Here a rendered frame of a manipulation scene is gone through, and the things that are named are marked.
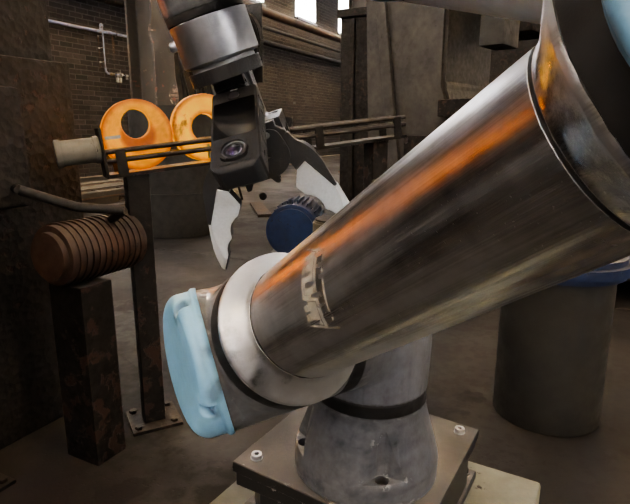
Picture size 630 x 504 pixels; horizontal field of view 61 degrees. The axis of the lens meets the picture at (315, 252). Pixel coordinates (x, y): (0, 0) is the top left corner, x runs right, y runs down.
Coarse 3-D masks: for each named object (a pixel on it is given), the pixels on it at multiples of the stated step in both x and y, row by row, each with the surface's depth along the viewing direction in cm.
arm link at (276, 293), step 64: (576, 0) 15; (576, 64) 14; (448, 128) 21; (512, 128) 18; (576, 128) 15; (384, 192) 24; (448, 192) 20; (512, 192) 18; (576, 192) 17; (320, 256) 28; (384, 256) 24; (448, 256) 21; (512, 256) 20; (576, 256) 19; (192, 320) 38; (256, 320) 35; (320, 320) 29; (384, 320) 26; (448, 320) 25; (192, 384) 38; (256, 384) 36; (320, 384) 37
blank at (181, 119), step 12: (192, 96) 122; (204, 96) 123; (180, 108) 122; (192, 108) 123; (204, 108) 124; (180, 120) 122; (192, 120) 123; (180, 132) 123; (192, 132) 124; (204, 144) 126; (192, 156) 125; (204, 156) 126
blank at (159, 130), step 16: (112, 112) 115; (144, 112) 118; (160, 112) 120; (112, 128) 116; (160, 128) 120; (112, 144) 116; (128, 144) 118; (144, 144) 119; (144, 160) 120; (160, 160) 122
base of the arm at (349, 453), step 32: (320, 416) 52; (352, 416) 50; (384, 416) 49; (416, 416) 51; (320, 448) 51; (352, 448) 50; (384, 448) 50; (416, 448) 51; (320, 480) 51; (352, 480) 50; (384, 480) 51; (416, 480) 51
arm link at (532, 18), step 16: (384, 0) 49; (400, 0) 43; (416, 0) 41; (432, 0) 40; (448, 0) 38; (464, 0) 37; (480, 0) 35; (496, 0) 34; (512, 0) 33; (528, 0) 32; (496, 16) 37; (512, 16) 35; (528, 16) 34
